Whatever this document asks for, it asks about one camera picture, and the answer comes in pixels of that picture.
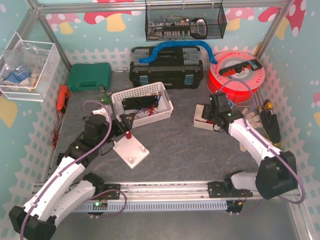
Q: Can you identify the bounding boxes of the large red spring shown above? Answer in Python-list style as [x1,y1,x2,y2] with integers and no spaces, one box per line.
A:
[125,131,132,140]

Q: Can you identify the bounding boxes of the white peg base plate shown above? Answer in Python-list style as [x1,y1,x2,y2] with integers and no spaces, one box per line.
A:
[112,135,150,169]

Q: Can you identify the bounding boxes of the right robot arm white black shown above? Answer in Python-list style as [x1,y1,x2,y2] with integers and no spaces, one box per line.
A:
[203,89,306,205]

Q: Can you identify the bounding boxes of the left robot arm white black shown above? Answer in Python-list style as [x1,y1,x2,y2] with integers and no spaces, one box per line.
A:
[9,105,135,240]

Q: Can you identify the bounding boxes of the white small parts box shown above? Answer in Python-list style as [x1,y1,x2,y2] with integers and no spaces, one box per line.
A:
[193,104,214,131]

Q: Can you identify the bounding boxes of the white plastic perforated basket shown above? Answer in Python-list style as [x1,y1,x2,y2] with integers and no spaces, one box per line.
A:
[111,82,174,128]

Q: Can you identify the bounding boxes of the green brass valve fitting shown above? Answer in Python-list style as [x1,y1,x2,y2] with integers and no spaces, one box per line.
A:
[97,92,112,105]

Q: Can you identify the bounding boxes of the black battery holder in basket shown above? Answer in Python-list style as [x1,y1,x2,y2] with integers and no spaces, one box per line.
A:
[121,95,159,111]

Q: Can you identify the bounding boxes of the white work glove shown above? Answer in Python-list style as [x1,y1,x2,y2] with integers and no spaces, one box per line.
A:
[239,109,263,152]

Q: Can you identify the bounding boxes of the red filament spool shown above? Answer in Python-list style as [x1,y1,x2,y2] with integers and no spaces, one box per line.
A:
[206,50,266,104]

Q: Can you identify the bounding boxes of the black toolbox with blue latches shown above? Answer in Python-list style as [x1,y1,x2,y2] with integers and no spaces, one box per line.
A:
[129,46,204,89]

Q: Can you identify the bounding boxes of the green plastic tool case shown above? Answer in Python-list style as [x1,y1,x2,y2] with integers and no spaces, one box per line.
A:
[67,62,112,92]

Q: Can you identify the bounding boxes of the yellow black screwdriver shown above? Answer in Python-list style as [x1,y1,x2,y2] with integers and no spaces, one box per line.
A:
[257,99,273,113]

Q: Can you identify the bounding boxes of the red multimeter probe leads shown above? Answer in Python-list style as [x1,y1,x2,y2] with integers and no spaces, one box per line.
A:
[50,112,62,149]

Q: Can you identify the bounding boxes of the orange multimeter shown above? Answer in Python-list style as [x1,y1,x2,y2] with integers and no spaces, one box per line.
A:
[56,84,71,115]

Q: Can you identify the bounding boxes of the blue white glove in box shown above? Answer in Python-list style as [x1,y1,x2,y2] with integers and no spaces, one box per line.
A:
[4,65,32,84]

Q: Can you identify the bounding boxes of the blue corrugated hose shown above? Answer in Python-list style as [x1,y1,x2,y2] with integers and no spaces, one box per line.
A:
[138,40,218,65]

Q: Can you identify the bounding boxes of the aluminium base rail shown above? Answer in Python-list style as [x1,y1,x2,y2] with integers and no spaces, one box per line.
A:
[94,181,298,202]

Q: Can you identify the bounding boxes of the grey slotted cable duct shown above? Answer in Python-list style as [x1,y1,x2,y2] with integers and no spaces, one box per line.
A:
[74,199,228,213]

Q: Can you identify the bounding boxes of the black wire mesh basket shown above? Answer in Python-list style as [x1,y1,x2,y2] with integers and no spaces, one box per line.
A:
[145,0,227,42]

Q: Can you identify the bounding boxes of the clear acrylic wall box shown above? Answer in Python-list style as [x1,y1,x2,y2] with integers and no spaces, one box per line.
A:
[0,32,61,102]

